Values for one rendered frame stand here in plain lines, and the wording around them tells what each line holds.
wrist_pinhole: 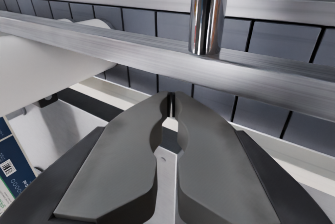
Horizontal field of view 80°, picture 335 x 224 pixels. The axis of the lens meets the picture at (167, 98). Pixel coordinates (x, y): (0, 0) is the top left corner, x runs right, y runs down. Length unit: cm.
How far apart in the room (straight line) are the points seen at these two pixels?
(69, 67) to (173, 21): 9
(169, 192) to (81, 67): 20
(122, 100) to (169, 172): 13
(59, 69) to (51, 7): 13
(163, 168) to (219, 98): 14
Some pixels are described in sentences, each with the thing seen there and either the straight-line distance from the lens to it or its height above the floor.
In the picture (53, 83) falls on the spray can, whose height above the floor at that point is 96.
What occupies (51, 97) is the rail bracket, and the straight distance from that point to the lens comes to 35.
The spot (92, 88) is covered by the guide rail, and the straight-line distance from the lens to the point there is 22.
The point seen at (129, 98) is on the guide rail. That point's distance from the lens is 19.
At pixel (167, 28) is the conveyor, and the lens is 18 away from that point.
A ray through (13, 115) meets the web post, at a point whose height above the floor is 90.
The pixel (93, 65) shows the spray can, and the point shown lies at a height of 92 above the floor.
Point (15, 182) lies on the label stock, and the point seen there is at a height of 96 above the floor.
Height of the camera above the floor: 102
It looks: 46 degrees down
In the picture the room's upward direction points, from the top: 129 degrees counter-clockwise
